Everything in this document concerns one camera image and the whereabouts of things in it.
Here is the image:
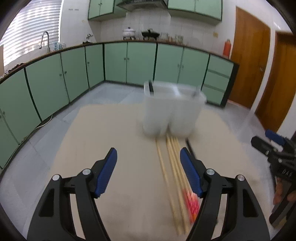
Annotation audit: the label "black range hood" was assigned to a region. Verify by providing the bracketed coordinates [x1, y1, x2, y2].
[117, 0, 168, 11]

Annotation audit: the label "wooden door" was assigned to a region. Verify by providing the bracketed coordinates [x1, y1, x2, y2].
[255, 31, 295, 132]
[229, 7, 270, 109]

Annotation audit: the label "green upper cabinets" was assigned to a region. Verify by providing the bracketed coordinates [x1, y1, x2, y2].
[88, 0, 223, 25]

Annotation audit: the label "wooden door right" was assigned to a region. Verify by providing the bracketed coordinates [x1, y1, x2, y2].
[255, 31, 295, 132]

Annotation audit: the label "black spoon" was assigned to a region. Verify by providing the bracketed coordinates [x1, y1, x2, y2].
[149, 80, 154, 95]

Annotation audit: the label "person right hand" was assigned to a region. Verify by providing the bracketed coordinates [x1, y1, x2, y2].
[273, 177, 296, 205]

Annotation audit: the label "black wok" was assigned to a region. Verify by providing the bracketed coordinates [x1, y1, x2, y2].
[142, 29, 160, 41]

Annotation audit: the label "green lower cabinets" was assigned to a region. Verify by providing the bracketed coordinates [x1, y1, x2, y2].
[1, 41, 239, 167]

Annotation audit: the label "chrome faucet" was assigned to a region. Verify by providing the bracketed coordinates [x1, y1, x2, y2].
[38, 31, 51, 53]

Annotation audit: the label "patterned mug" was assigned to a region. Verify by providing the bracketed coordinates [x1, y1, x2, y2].
[174, 35, 184, 44]

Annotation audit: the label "green cabinets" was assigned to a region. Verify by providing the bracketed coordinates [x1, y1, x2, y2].
[1, 41, 239, 167]
[88, 0, 223, 25]

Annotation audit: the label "plain bamboo chopstick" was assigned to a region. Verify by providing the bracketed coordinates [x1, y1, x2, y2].
[166, 135, 189, 234]
[155, 138, 182, 235]

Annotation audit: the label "orange thermos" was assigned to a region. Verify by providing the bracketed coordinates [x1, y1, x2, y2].
[223, 39, 231, 58]

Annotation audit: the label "white lidded pot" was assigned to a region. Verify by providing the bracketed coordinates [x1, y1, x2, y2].
[122, 27, 136, 40]

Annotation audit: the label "black chopstick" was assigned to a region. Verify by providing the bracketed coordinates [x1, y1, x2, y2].
[185, 138, 197, 160]

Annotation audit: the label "silver spoon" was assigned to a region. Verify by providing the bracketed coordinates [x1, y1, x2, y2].
[192, 85, 201, 98]

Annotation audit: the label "white twin utensil holder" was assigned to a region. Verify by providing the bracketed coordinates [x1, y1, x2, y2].
[143, 81, 207, 138]

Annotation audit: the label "window blinds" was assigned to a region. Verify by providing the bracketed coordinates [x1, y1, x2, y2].
[1, 1, 62, 66]

